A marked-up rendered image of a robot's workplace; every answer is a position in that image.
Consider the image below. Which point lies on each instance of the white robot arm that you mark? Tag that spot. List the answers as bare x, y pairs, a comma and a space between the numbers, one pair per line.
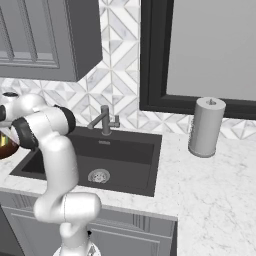
58, 156

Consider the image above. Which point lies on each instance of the grey sink tap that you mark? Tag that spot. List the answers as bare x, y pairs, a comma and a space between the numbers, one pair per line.
105, 121

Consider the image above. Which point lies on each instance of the dark grey sink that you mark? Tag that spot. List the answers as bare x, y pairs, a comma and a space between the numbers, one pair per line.
116, 156

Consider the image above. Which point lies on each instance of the grey paper towel roll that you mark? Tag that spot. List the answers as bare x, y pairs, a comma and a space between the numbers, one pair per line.
205, 130

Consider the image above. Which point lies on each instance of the grey base cupboard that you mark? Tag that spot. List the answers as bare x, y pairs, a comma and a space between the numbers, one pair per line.
133, 233

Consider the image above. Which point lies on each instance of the black framed window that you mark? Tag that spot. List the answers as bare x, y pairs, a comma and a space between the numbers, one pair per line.
206, 50

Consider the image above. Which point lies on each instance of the grey wall cupboard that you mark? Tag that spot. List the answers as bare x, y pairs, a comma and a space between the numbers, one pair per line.
43, 36

